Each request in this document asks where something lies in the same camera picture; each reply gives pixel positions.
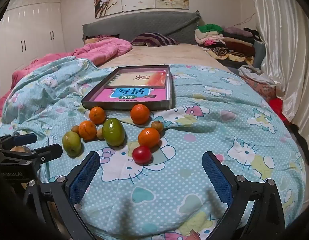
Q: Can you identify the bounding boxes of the grey blue cushion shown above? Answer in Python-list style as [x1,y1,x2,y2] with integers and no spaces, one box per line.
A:
[252,40,266,68]

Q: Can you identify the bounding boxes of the orange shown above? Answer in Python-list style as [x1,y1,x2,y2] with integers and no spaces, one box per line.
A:
[130,104,151,125]
[89,106,106,125]
[78,121,97,141]
[138,127,161,148]

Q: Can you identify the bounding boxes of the pink book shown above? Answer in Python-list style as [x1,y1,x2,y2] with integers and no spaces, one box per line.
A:
[91,86,167,102]

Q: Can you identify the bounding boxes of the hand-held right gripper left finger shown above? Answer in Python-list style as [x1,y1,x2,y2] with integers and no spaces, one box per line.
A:
[23,151,101,240]

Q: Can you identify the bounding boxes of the grey cardboard box tray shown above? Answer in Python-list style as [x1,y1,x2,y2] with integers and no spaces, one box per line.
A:
[81,65,173,111]

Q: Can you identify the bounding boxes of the red cherry tomato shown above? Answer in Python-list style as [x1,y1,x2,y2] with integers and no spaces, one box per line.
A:
[132,146,153,165]

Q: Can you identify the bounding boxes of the white crumpled cloth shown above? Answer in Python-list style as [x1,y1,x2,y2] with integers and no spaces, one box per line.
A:
[238,65,277,85]

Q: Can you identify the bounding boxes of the beige and orange book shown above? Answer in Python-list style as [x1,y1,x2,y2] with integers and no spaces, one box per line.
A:
[107,67,170,88]

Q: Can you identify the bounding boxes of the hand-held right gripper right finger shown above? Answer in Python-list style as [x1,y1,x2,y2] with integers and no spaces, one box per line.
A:
[202,151,286,240]

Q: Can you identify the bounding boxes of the floral pillow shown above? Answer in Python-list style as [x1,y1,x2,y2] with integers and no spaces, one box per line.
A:
[84,35,107,44]

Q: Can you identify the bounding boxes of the striped purple pillow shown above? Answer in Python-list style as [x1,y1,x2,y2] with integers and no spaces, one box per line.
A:
[131,32,178,47]

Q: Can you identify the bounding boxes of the grey padded headboard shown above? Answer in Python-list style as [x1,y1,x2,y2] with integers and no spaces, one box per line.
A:
[82,10,202,46]

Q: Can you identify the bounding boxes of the white wardrobe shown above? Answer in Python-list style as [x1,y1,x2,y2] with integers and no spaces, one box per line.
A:
[0,0,66,100]

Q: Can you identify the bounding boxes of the pile of folded clothes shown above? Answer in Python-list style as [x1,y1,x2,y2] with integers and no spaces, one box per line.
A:
[194,26,256,62]

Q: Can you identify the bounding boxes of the white satin curtain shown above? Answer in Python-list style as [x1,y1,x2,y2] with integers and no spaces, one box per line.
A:
[253,0,309,153]

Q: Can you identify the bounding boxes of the tan bed sheet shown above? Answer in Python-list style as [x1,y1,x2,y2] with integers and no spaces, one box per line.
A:
[98,42,227,70]

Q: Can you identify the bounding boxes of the pink quilt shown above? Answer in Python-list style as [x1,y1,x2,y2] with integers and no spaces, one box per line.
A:
[0,37,132,110]

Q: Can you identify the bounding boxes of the red cloth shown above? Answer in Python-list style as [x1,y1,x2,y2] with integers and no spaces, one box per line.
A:
[269,97,292,123]

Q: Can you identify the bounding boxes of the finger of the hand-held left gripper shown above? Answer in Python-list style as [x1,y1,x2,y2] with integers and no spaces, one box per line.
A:
[0,144,63,167]
[0,133,38,152]

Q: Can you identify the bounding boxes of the green guava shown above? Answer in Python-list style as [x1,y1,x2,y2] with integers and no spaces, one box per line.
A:
[102,118,126,147]
[62,131,82,157]

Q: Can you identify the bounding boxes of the blue cartoon cat blanket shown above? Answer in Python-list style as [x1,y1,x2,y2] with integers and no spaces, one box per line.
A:
[0,57,307,240]

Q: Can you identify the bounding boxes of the black plush toy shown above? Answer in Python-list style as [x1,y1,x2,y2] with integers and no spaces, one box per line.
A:
[243,27,261,40]

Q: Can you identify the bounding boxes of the green folded cloth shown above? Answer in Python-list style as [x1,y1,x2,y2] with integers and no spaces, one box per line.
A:
[197,24,224,33]

